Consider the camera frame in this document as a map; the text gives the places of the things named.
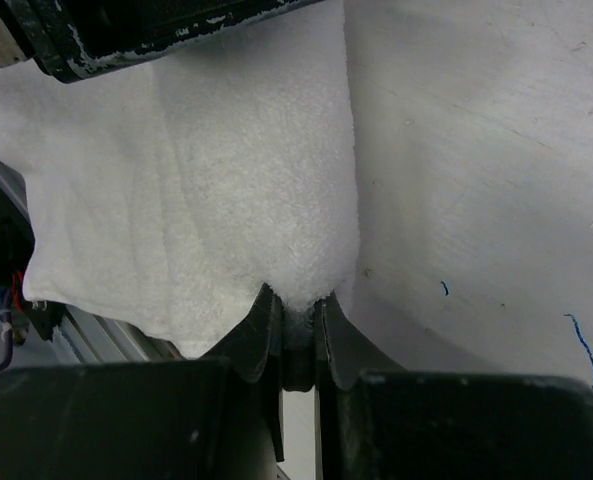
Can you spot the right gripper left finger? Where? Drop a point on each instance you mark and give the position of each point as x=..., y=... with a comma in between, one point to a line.
x=215, y=417

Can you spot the white towel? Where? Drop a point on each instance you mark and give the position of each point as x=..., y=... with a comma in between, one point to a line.
x=251, y=133

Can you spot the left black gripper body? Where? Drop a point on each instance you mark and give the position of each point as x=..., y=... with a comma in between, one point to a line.
x=73, y=41

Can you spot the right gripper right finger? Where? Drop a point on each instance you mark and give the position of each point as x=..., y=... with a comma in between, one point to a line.
x=377, y=420

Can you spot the aluminium mounting rail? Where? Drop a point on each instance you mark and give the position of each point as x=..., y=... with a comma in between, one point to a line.
x=100, y=234

